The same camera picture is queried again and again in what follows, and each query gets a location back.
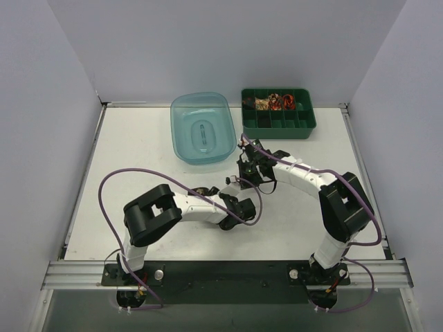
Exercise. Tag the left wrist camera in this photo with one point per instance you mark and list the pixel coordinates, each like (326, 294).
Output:
(232, 185)

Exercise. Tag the teal plastic tub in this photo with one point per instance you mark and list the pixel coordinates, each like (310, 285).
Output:
(202, 128)

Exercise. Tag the aluminium rail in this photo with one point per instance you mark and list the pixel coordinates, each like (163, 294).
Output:
(87, 275)

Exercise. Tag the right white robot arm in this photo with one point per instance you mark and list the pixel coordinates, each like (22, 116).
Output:
(345, 208)

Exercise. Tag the dark rolled tie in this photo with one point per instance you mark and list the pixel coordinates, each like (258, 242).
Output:
(248, 103)

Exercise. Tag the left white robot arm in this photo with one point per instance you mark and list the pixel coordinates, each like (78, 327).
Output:
(150, 216)

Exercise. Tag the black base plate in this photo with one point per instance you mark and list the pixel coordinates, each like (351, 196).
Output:
(227, 282)

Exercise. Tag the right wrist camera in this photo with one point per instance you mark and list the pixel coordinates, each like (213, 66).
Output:
(250, 147)

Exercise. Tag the orange black rolled tie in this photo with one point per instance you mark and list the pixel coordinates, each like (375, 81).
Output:
(288, 102)

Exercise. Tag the black gold patterned tie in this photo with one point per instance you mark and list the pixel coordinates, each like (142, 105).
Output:
(204, 191)

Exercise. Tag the green compartment organizer box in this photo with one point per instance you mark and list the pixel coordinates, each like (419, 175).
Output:
(279, 125)

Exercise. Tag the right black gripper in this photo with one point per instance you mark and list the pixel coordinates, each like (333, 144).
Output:
(247, 166)

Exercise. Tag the beige patterned rolled tie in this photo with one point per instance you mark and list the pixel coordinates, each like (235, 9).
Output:
(262, 104)

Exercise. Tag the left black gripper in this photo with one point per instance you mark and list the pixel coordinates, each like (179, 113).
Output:
(205, 190)

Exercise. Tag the red black patterned rolled tie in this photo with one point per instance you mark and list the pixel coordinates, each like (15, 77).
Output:
(275, 102)

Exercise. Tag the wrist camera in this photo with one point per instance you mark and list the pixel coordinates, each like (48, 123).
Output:
(232, 185)
(250, 147)

